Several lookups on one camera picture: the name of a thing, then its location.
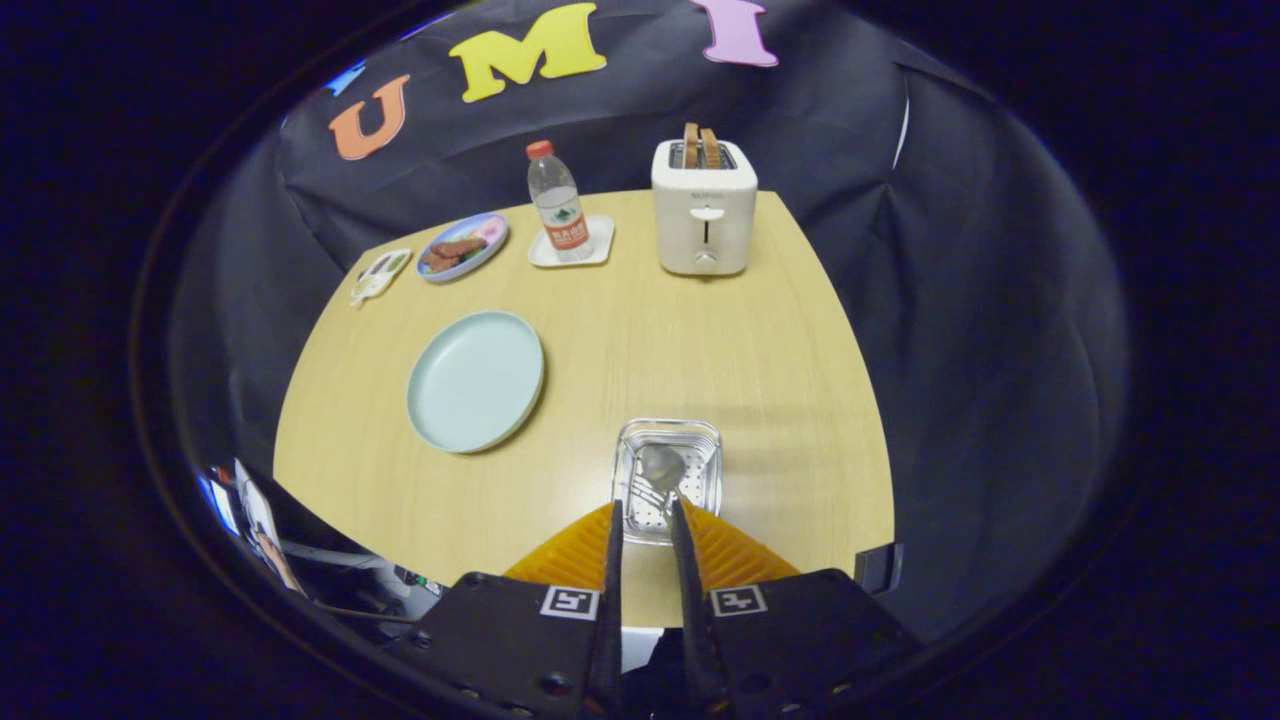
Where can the colourful printed box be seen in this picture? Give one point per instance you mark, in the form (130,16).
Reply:
(262,530)

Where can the light blue round plate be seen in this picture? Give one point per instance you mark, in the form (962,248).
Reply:
(475,385)

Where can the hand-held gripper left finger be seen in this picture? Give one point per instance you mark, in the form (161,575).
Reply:
(612,620)

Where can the square perforated metal tray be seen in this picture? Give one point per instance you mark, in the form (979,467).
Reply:
(700,450)

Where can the brown toast slice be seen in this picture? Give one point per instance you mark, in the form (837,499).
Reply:
(711,150)
(691,145)

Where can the clear red-capped water bottle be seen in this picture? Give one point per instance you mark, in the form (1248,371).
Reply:
(558,205)

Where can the black backdrop cloth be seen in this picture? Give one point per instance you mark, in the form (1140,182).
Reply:
(950,350)

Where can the white square coaster tray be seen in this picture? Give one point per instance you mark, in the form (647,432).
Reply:
(602,243)

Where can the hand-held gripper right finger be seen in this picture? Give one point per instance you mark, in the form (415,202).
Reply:
(690,600)

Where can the white toaster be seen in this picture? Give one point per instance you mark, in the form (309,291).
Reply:
(680,230)

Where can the blue rimmed food plate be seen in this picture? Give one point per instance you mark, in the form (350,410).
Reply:
(445,230)

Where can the metal spoon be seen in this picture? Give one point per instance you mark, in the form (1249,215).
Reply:
(662,465)

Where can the brown meat slices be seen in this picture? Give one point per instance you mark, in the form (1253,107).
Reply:
(450,252)

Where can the pink food piece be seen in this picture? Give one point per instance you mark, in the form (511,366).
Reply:
(488,232)

